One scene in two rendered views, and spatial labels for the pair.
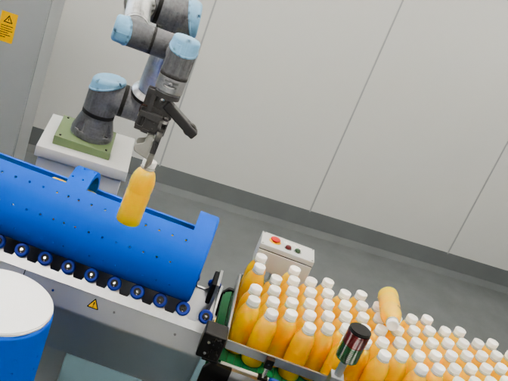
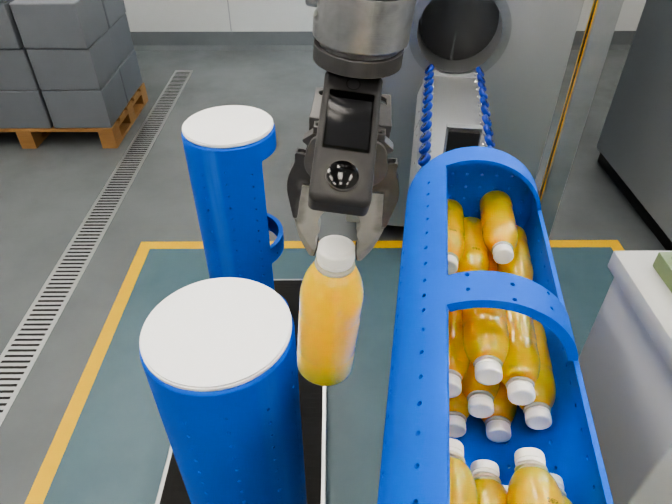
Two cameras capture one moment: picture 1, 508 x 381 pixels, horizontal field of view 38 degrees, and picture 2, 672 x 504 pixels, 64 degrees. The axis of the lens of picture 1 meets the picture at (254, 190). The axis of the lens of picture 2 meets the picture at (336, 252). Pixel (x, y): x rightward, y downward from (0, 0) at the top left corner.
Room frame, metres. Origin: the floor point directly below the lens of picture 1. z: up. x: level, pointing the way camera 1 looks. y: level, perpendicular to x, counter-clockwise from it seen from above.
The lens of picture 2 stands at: (1.93, -0.12, 1.77)
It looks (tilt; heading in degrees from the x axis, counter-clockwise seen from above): 39 degrees down; 102
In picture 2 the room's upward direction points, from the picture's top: straight up
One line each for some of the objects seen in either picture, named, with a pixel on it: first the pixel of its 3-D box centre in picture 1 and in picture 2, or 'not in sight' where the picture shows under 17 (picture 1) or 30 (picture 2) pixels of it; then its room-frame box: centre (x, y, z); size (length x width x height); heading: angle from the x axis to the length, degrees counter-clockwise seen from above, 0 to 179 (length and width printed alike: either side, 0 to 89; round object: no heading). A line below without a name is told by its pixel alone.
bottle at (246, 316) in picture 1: (243, 325); not in sight; (1.96, -0.12, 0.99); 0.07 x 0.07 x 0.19
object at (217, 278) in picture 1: (212, 292); not in sight; (2.06, 0.00, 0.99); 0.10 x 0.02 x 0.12; 3
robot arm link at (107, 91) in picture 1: (106, 94); not in sight; (2.45, 0.61, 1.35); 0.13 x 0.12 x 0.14; 105
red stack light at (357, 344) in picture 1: (356, 337); not in sight; (1.73, -0.40, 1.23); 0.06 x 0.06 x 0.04
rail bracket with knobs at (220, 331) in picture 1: (212, 342); not in sight; (1.87, -0.05, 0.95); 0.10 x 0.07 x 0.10; 3
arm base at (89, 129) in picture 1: (95, 122); not in sight; (2.45, 0.62, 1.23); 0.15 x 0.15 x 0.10
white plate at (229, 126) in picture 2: not in sight; (228, 125); (1.28, 1.30, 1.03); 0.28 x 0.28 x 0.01
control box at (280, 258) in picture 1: (283, 257); not in sight; (2.37, -0.19, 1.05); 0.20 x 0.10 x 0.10; 93
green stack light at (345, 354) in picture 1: (349, 351); not in sight; (1.73, -0.40, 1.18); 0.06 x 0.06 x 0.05
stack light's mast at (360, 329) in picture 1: (348, 352); not in sight; (1.73, -0.40, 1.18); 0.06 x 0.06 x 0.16
